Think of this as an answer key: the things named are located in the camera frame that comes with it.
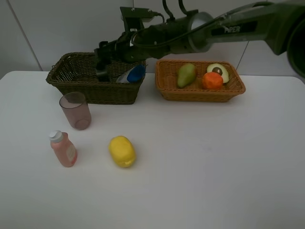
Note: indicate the orange tangerine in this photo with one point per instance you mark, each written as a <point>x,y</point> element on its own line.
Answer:
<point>212,81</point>

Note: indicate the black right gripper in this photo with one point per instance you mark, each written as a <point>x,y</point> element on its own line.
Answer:
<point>156,41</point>

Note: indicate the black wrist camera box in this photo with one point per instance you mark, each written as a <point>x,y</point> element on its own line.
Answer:
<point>133,17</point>

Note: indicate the black square pump bottle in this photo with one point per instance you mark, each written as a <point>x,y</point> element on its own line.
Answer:
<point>102,72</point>

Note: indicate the avocado half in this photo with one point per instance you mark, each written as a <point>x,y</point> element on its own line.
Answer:
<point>219,69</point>

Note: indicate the yellow lemon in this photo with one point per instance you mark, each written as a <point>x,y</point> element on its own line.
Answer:
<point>122,151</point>

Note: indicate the white bottle blue cap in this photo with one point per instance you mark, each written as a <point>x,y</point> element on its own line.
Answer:
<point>134,75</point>

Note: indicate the orange wicker basket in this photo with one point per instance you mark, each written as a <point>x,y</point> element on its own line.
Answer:
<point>166,72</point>

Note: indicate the pink bottle white cap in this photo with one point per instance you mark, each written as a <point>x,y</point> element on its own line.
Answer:
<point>63,148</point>

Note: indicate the translucent brown plastic cup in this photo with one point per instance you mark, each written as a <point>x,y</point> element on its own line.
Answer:
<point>76,110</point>

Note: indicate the dark brown wicker basket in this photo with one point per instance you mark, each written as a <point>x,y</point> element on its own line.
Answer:
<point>75,72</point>

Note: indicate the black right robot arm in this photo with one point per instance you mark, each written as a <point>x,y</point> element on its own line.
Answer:
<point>280,25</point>

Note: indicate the green red pear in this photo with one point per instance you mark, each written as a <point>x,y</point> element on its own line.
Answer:
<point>186,75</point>

